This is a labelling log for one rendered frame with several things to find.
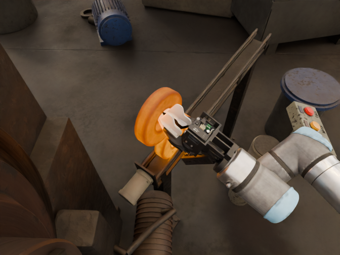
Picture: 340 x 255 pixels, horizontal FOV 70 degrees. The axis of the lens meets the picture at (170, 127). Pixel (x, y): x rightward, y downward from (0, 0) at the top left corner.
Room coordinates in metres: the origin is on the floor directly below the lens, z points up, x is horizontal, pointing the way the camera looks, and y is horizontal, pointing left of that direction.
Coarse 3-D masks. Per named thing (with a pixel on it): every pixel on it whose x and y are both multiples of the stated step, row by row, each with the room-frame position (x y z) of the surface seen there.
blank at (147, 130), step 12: (156, 96) 0.40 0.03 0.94; (168, 96) 0.41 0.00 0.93; (180, 96) 0.44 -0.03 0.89; (144, 108) 0.37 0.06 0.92; (156, 108) 0.37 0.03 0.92; (144, 120) 0.35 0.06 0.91; (156, 120) 0.37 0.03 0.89; (144, 132) 0.33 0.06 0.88; (156, 132) 0.36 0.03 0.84; (156, 144) 0.36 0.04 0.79
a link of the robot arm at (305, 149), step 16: (304, 128) 0.38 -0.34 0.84; (288, 144) 0.34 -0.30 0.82; (304, 144) 0.33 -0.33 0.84; (320, 144) 0.33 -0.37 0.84; (288, 160) 0.30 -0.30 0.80; (304, 160) 0.29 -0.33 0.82; (320, 160) 0.28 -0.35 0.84; (336, 160) 0.28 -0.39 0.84; (304, 176) 0.27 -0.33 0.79; (320, 176) 0.25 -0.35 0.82; (336, 176) 0.24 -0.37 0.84; (320, 192) 0.23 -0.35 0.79; (336, 192) 0.21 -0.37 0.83; (336, 208) 0.19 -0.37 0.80
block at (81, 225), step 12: (60, 216) 0.17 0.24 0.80; (72, 216) 0.17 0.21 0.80; (84, 216) 0.17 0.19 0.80; (96, 216) 0.17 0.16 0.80; (60, 228) 0.14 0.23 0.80; (72, 228) 0.14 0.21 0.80; (84, 228) 0.14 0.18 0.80; (96, 228) 0.14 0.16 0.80; (108, 228) 0.17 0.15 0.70; (72, 240) 0.12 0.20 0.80; (84, 240) 0.12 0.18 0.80; (96, 240) 0.12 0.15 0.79; (108, 240) 0.14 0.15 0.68; (84, 252) 0.11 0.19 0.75; (96, 252) 0.11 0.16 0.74; (108, 252) 0.12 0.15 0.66
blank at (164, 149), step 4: (164, 140) 0.39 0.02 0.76; (160, 144) 0.39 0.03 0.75; (164, 144) 0.38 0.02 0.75; (168, 144) 0.40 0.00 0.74; (156, 148) 0.39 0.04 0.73; (160, 148) 0.38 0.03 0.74; (164, 148) 0.38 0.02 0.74; (168, 148) 0.40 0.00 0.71; (172, 148) 0.41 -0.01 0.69; (176, 148) 0.43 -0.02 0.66; (156, 152) 0.39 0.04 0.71; (160, 152) 0.38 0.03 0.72; (164, 152) 0.38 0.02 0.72; (168, 152) 0.40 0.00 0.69; (172, 152) 0.41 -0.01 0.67; (160, 156) 0.38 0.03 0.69; (164, 156) 0.38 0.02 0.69; (168, 156) 0.40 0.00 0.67
